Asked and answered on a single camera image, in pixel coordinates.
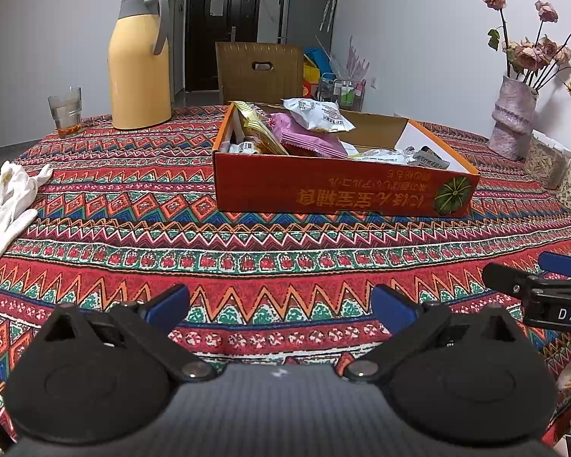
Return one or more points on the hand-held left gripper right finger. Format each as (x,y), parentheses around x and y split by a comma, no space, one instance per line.
(392,304)

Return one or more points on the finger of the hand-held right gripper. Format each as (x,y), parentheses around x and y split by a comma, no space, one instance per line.
(564,264)
(507,278)

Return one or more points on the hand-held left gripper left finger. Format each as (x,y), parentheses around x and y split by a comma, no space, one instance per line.
(169,302)

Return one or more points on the red cardboard box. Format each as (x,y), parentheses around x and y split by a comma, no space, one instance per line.
(323,185)

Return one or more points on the dark snack packet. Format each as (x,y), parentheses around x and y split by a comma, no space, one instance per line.
(430,158)

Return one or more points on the white green snack packet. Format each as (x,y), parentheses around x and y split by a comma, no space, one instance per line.
(383,156)

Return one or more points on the pink snack packet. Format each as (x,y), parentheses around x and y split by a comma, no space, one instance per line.
(309,140)

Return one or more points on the gold silver snack packet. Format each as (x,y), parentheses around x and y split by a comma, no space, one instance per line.
(257,126)

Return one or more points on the clear plastic storage container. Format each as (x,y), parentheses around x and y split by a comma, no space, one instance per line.
(547,164)

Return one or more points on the pink textured vase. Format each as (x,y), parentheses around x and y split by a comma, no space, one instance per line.
(514,114)

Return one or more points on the white cotton glove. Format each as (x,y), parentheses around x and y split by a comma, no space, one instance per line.
(2,228)
(21,183)

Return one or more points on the dried pink roses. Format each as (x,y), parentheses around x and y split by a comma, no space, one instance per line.
(528,54)

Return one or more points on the glass cup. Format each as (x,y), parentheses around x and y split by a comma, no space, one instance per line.
(65,114)

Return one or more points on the small red box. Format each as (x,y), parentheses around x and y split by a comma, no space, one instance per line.
(310,89)

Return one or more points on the yellow thermos jug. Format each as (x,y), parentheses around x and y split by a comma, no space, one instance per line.
(138,71)

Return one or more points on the wooden chair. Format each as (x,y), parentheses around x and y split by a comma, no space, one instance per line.
(257,76)

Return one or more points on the yellow plastic item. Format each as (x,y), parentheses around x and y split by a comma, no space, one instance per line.
(310,72)

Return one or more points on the pink feathery decoration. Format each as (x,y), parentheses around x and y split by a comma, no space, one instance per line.
(357,59)

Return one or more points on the blue plastic item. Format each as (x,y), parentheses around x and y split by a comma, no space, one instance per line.
(319,58)

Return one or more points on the dark entrance door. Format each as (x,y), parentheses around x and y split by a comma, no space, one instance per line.
(219,33)

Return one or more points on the grey refrigerator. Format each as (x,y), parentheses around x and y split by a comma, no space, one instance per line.
(304,14)

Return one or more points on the white folded umbrella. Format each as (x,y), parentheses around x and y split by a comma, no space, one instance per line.
(329,2)

